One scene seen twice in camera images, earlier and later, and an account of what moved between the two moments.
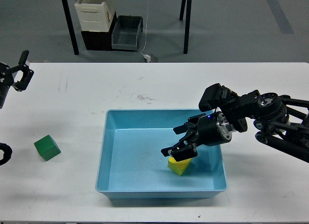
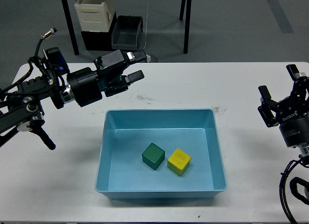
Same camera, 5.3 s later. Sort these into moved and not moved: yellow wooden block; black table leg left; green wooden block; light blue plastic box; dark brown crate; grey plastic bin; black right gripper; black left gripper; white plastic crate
Moved: black right gripper; black left gripper; green wooden block
Not moved: light blue plastic box; white plastic crate; black table leg left; grey plastic bin; yellow wooden block; dark brown crate
